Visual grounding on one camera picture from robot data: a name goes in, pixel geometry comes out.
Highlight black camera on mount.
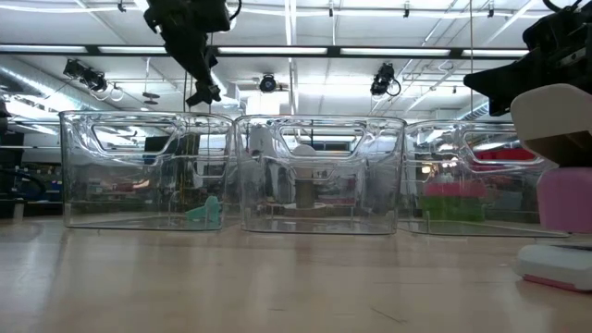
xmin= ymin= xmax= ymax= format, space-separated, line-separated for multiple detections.
xmin=369 ymin=61 xmax=402 ymax=99
xmin=61 ymin=57 xmax=111 ymax=93

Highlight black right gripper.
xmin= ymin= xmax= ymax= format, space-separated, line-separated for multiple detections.
xmin=462 ymin=0 xmax=592 ymax=117

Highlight long ceiling light panel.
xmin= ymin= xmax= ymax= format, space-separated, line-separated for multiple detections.
xmin=96 ymin=45 xmax=168 ymax=55
xmin=216 ymin=45 xmax=329 ymax=56
xmin=339 ymin=46 xmax=452 ymax=57
xmin=0 ymin=43 xmax=89 ymax=54

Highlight clear plastic bin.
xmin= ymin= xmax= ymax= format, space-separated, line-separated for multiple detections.
xmin=58 ymin=109 xmax=238 ymax=232
xmin=399 ymin=118 xmax=571 ymax=240
xmin=233 ymin=114 xmax=409 ymax=236

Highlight white bulb lamp brass base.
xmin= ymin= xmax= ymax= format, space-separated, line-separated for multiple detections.
xmin=281 ymin=142 xmax=329 ymax=218

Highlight pink stapler white base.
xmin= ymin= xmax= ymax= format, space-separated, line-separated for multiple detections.
xmin=510 ymin=82 xmax=592 ymax=294

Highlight silver ventilation duct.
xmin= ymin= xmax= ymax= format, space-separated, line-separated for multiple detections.
xmin=0 ymin=57 xmax=96 ymax=122

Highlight pink tape roll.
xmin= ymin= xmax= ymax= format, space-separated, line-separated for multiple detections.
xmin=423 ymin=180 xmax=487 ymax=199

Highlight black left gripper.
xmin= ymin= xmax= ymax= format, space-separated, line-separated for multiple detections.
xmin=142 ymin=0 xmax=232 ymax=108

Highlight black overhead camera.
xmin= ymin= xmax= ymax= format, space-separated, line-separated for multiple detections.
xmin=257 ymin=72 xmax=279 ymax=94

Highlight black aluminium rig frame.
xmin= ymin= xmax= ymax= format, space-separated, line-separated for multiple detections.
xmin=0 ymin=43 xmax=531 ymax=58

